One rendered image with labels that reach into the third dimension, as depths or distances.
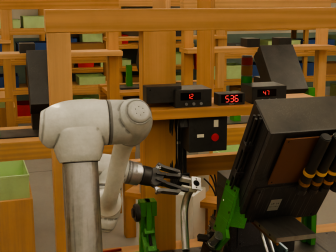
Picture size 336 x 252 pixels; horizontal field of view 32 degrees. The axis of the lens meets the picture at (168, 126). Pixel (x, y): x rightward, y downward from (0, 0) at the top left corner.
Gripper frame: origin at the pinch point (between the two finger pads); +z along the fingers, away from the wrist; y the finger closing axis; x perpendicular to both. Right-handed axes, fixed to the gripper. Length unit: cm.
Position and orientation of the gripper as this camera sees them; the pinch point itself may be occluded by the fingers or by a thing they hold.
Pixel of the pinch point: (188, 184)
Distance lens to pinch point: 234.6
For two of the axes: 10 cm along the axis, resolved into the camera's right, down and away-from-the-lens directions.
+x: -3.7, 5.2, 7.7
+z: 9.3, 2.2, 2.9
